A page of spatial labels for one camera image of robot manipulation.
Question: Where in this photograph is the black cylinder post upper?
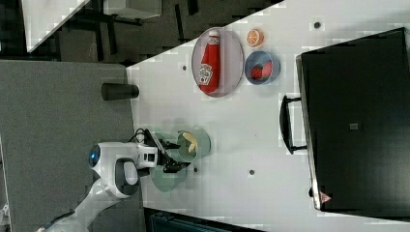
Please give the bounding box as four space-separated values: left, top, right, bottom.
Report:
101 83 139 101

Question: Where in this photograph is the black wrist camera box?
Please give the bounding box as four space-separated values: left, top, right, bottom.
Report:
144 129 165 153

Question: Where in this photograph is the yellow toy banana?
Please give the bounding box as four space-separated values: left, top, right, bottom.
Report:
183 131 197 153

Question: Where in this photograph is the red ketchup bottle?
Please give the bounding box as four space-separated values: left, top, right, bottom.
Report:
199 30 220 94

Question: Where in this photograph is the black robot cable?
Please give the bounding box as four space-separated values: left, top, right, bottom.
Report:
128 128 153 144

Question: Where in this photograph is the orange slice toy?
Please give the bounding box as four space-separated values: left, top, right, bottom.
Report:
247 29 264 47

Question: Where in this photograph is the green mug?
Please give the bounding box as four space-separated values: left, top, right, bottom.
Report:
177 128 211 162

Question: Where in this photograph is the green perforated colander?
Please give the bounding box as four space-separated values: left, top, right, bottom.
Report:
150 132 187 192

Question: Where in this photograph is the blue bowl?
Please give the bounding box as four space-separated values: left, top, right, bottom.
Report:
245 50 280 85

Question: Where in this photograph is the red strawberry toy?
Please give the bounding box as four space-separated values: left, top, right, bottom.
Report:
250 65 263 79

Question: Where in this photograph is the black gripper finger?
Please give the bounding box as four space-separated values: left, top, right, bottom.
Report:
158 155 190 173
159 140 180 152

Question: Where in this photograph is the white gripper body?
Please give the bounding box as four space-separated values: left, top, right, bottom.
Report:
136 144 158 169

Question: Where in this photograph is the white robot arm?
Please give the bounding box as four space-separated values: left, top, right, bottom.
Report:
36 142 190 232

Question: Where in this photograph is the black toaster oven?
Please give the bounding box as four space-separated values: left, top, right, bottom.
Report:
295 27 410 221

